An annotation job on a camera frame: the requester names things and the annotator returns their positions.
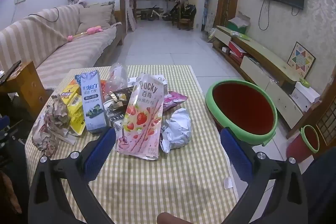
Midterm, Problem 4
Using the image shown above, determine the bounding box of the star checkers board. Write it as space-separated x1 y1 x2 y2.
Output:
287 42 316 80

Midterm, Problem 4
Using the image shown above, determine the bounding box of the green box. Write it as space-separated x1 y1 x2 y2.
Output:
228 11 250 34

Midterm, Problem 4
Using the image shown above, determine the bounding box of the black television cable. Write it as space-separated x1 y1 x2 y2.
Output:
259 0 271 30

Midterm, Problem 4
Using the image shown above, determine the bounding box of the wooden chair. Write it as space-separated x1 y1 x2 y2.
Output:
177 18 192 30

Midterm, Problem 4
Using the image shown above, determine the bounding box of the white milk carton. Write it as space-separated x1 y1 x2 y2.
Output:
151 74 169 96

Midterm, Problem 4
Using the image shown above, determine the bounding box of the purple pink foil wrapper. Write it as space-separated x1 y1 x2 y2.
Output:
163 91 189 111

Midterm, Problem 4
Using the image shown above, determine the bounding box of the white cardboard box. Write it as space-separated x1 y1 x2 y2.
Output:
290 81 321 112

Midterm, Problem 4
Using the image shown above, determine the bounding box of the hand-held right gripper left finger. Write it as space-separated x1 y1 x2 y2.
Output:
28 127 117 224

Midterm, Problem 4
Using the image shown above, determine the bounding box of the dark brown cigarette pack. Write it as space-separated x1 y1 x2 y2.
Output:
109 86 137 110

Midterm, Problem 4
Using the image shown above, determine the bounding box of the blue white carton box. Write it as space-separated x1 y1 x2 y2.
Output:
75 70 110 134

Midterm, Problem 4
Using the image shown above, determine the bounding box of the green plastic sheet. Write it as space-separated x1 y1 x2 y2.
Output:
231 31 251 41

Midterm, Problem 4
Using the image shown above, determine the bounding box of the small green rimmed red bin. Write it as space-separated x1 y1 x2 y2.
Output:
286 125 320 164

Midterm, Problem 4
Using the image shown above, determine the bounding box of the yellow packet with purple label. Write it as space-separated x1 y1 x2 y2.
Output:
60 84 80 106

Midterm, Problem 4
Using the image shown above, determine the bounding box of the person's dark trouser leg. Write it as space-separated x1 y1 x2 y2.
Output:
301 148 336 224

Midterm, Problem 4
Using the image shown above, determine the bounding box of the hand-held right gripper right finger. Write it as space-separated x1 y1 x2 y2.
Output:
220 127 309 224

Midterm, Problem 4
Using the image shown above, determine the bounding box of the crumpled silver foil bag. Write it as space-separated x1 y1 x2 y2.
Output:
160 108 192 153

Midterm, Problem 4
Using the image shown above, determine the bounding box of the black phone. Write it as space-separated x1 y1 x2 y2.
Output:
0 60 22 84

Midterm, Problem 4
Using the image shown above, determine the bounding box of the wooden television cabinet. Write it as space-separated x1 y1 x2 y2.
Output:
211 25 323 135

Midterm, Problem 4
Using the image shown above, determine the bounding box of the large green rimmed red bin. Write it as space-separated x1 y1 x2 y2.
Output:
205 80 278 146

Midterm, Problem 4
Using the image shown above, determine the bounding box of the beige striped sofa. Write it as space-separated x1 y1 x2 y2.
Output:
0 0 124 90

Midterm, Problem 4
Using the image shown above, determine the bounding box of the white balance bicycle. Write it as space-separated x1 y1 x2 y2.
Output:
147 6 171 21

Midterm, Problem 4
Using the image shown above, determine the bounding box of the pink strawberry biscuit packet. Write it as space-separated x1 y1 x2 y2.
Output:
115 73 164 161

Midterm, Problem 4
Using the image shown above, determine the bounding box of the beige pillow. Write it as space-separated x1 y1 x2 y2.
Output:
76 2 116 34

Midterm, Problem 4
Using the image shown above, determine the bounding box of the red box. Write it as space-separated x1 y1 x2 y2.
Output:
228 41 248 58

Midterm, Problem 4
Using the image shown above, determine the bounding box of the yellow checkered tablecloth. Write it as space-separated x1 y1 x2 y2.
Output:
25 64 239 224

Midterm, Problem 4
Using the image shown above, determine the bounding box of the crumpled brown paper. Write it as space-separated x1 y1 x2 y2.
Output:
31 94 76 159

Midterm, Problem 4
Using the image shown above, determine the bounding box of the wooden side table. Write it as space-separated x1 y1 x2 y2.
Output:
0 61 49 119

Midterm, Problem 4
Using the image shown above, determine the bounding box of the clear plastic bottle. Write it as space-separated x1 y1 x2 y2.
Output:
106 63 129 96

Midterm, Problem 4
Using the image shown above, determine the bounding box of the person's right hand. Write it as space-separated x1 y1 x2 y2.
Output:
157 212 192 224

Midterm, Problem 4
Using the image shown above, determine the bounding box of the yellow snack packet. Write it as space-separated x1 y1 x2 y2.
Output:
67 94 87 136

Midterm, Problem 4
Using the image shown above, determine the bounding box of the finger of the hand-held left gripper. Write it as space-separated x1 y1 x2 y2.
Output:
0 116 11 133

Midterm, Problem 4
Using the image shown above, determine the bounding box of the black white patterned packet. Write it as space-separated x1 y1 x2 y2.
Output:
106 111 126 128

